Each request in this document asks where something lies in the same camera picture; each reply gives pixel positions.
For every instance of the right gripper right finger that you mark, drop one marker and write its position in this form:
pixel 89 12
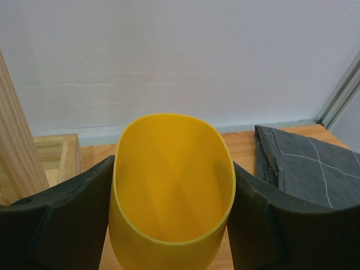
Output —
pixel 269 229

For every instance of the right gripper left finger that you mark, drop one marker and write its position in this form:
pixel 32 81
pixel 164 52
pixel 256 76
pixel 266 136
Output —
pixel 63 227

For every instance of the orange yellow wine glass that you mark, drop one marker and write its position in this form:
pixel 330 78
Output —
pixel 173 188

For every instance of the grey folded cloth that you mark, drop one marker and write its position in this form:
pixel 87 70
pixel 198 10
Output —
pixel 309 169

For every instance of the aluminium corner profile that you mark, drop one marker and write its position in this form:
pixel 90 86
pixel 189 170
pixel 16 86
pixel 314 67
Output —
pixel 340 97

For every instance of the wooden frame post centre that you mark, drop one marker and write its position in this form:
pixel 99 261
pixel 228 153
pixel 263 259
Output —
pixel 22 174

